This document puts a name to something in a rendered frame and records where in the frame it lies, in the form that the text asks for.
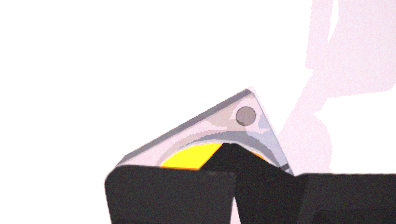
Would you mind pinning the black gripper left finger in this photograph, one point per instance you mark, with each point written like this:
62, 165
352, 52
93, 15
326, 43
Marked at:
173, 195

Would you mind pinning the orange round plate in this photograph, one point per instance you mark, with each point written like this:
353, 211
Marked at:
196, 154

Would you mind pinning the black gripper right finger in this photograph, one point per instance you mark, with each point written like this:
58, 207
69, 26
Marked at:
265, 194

